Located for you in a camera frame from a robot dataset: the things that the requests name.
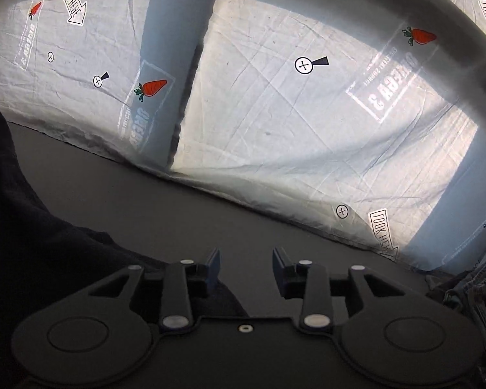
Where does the stack of folded clothes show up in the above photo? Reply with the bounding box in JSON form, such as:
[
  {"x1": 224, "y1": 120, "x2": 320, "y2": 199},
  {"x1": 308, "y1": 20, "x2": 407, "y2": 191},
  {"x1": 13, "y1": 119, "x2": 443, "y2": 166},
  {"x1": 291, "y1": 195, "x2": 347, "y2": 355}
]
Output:
[{"x1": 427, "y1": 259, "x2": 486, "y2": 389}]

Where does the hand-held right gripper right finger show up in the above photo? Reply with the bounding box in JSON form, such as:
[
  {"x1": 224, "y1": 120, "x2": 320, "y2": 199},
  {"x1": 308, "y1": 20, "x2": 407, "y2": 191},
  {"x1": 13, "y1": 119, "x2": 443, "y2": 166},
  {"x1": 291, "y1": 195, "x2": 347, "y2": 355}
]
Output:
[{"x1": 272, "y1": 247, "x2": 406, "y2": 333}]

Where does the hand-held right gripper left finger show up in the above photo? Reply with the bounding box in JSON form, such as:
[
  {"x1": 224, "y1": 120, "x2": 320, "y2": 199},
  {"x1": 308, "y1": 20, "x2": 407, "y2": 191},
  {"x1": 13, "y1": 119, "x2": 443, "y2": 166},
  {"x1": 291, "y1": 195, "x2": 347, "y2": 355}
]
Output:
[{"x1": 87, "y1": 247, "x2": 221, "y2": 333}]

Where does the navy knit sweater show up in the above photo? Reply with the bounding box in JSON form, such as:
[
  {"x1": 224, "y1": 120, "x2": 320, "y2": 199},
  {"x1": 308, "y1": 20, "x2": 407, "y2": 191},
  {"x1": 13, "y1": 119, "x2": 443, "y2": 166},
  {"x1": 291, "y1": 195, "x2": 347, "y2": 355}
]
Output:
[{"x1": 0, "y1": 111, "x2": 249, "y2": 389}]

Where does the printed white curtain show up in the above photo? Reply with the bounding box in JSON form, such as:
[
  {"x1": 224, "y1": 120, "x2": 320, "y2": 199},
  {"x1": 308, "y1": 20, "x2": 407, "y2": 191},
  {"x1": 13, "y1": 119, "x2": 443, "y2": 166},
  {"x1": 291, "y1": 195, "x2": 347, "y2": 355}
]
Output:
[{"x1": 0, "y1": 0, "x2": 486, "y2": 272}]

